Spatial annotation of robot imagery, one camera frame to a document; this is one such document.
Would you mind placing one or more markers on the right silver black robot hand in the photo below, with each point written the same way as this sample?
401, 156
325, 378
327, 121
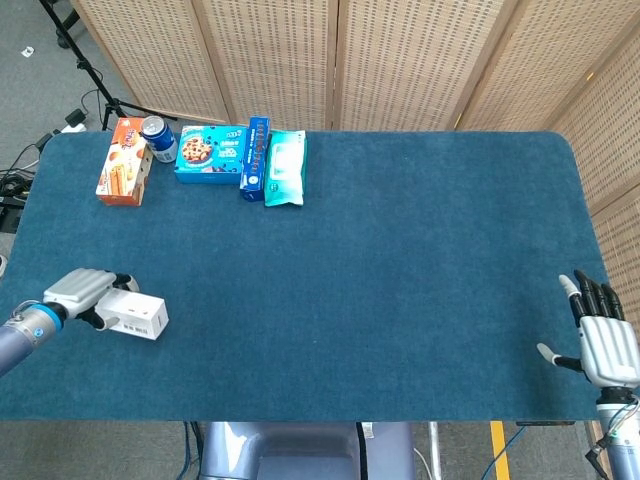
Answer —
606, 350

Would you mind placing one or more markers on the small white box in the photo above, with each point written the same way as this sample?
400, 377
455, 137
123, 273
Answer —
134, 316

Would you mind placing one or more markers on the blue table mat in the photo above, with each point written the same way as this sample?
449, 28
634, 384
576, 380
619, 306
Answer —
350, 300

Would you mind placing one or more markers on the blue soda can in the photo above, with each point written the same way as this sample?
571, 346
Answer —
161, 140

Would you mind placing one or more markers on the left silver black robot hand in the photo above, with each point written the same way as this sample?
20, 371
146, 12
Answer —
85, 295

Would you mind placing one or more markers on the black tripod stand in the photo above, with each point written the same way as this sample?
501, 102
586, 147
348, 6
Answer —
85, 65

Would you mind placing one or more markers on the yellow floor tape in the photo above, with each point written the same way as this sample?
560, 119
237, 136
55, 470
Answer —
500, 450

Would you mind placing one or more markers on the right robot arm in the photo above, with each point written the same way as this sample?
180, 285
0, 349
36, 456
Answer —
620, 435

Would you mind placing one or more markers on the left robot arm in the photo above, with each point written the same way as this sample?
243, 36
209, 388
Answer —
25, 332

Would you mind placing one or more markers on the blue chocolate chip cookie box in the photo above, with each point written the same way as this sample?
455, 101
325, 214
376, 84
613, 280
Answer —
210, 154

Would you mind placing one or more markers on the white power strip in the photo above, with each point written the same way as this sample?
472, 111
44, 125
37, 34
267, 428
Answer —
72, 128

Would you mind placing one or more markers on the teal wet wipes pack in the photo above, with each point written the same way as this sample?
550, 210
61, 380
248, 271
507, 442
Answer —
285, 167

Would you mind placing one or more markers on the bamboo folding screen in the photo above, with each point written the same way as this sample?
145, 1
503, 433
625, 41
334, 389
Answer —
380, 60

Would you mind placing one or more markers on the narrow dark blue box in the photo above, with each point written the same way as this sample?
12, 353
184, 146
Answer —
255, 157

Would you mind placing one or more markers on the orange wafer snack box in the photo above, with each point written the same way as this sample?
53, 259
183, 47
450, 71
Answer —
125, 162

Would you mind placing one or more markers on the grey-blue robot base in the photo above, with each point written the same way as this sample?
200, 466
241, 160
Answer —
305, 450

